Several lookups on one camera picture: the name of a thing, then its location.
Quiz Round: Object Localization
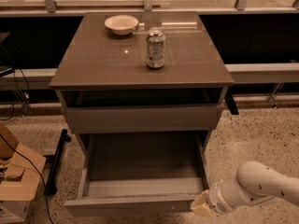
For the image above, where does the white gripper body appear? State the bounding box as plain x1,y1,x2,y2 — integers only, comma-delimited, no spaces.
206,176,275,215

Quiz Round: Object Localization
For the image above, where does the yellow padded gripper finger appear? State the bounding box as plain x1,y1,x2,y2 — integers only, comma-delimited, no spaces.
191,189,212,217

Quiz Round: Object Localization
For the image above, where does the grey drawer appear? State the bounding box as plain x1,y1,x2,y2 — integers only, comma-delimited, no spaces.
64,132,209,217
63,105,223,134

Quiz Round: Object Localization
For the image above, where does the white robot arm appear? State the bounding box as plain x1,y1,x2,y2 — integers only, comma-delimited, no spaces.
191,161,299,217

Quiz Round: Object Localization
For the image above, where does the grey top drawer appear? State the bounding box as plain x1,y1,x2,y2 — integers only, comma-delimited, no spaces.
63,105,223,134

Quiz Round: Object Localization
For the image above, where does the grey drawer cabinet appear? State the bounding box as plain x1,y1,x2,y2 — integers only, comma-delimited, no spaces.
50,12,233,148

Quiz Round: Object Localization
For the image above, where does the black metal stand leg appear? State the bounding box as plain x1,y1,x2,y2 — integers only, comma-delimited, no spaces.
44,129,71,196

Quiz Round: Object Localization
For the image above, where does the green white soda can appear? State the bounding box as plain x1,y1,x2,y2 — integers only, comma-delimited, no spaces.
146,29,165,69

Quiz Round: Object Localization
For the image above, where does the open cardboard box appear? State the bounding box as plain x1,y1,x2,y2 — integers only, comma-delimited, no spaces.
0,124,46,224

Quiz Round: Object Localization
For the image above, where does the white ceramic bowl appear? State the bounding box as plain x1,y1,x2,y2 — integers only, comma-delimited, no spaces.
105,15,139,35

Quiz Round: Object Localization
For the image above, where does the metal window railing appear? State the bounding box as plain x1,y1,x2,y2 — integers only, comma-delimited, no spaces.
0,0,299,17

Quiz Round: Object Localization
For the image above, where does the black cable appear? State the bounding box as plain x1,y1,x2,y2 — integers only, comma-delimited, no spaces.
0,133,55,224

